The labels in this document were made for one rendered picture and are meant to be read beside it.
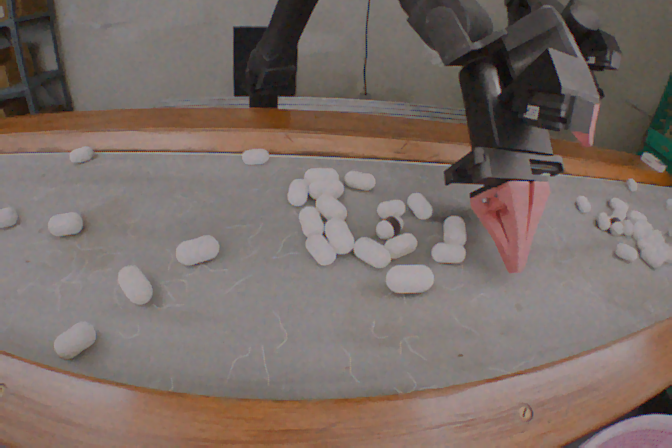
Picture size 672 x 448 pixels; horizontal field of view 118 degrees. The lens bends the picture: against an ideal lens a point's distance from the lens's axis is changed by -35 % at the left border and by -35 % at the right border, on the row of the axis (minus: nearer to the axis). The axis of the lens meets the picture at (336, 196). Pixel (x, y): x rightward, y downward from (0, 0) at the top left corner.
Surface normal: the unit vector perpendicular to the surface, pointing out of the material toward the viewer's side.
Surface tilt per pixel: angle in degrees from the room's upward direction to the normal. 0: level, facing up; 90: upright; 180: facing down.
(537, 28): 90
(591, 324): 0
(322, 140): 45
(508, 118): 40
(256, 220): 0
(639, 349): 0
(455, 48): 90
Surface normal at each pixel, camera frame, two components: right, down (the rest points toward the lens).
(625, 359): 0.10, -0.82
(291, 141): 0.13, -0.17
